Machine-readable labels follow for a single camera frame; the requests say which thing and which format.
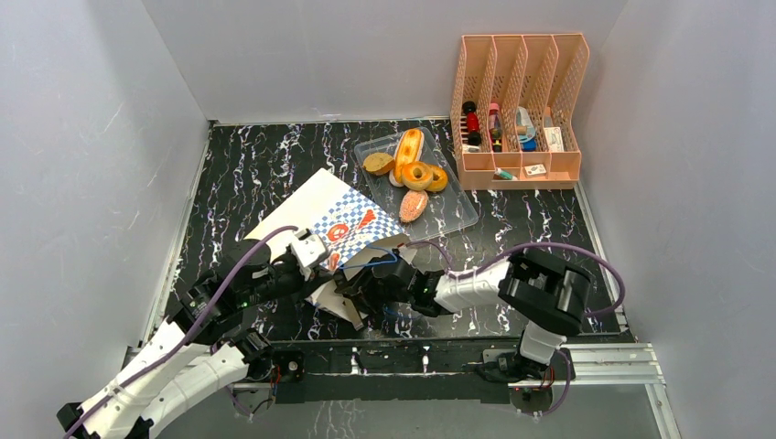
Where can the white small box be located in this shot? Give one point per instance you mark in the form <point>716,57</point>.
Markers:
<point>552,133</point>

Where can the checkered paper bread bag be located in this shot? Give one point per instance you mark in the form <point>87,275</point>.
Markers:
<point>354,228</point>

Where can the clear plastic tray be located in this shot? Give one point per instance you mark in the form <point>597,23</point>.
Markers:
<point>446,212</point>

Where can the small white card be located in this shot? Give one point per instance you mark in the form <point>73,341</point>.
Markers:
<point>536,170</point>

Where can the brown round fake bread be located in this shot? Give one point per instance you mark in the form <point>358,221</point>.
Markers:
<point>378,164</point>

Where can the small orange fake bread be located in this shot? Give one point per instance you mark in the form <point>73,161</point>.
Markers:
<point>412,205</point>

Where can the pale bagel fake bread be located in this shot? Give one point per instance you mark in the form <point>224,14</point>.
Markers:
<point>417,176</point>

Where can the blue tape roll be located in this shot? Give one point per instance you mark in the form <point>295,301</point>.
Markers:
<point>525,130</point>

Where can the red black dumbbell toy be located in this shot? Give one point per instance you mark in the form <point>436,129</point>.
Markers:
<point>469,108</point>

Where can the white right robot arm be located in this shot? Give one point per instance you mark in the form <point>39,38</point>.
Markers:
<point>547,290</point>

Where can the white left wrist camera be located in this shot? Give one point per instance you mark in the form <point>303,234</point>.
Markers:
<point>309,249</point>

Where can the red pink bottle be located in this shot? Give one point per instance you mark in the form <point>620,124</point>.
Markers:
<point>494,127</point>

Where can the peach desk file organizer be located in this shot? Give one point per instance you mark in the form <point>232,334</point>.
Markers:
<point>512,105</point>

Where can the aluminium front rail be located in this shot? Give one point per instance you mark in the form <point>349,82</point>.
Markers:
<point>590,364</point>

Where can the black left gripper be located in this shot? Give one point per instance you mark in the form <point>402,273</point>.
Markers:
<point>307,285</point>

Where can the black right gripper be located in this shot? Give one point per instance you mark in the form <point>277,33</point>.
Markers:
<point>376,288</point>

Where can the round yellow fake bun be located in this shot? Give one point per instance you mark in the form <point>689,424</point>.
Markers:
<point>439,179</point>

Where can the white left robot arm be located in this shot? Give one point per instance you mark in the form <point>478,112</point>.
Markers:
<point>199,348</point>

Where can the yellow fake bread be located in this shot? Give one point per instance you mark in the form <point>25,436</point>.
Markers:
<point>408,151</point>

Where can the green tipped tube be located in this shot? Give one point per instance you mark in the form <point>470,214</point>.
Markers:
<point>505,174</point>

